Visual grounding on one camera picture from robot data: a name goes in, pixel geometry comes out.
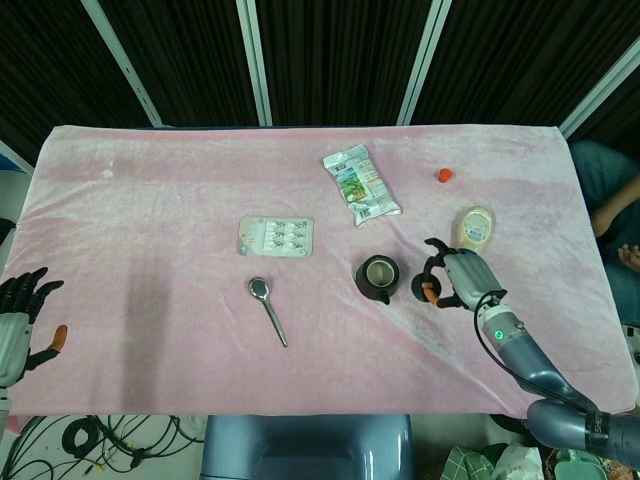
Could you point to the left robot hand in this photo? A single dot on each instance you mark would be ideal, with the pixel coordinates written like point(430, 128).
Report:
point(12, 335)

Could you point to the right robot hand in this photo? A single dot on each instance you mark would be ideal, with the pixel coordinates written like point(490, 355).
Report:
point(467, 280)

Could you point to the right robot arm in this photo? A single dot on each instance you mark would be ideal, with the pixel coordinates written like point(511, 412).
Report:
point(545, 375)

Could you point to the black teapot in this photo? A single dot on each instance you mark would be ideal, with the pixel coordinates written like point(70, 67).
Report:
point(378, 276)

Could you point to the beige sauce squeeze bottle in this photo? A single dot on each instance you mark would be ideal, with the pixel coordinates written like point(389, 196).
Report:
point(475, 227)

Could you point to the small orange bottle cap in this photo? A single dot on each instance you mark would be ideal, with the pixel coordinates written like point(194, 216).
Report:
point(444, 176)

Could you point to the white snack packet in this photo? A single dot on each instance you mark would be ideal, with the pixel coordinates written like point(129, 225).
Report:
point(361, 186)

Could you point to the person in jeans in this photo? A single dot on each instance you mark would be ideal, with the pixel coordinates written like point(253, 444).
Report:
point(607, 200)

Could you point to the green checkered cloth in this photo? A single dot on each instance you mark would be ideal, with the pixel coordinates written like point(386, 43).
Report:
point(472, 462)

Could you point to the pink velvet tablecloth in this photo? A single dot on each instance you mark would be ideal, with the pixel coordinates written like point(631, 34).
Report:
point(200, 310)

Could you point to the pill blister pack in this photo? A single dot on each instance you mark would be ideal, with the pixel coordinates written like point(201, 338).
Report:
point(276, 236)

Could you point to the metal spoon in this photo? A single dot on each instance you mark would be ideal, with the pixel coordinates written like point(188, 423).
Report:
point(268, 308)

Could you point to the blue-grey robot torso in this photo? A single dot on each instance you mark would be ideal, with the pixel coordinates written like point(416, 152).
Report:
point(307, 447)

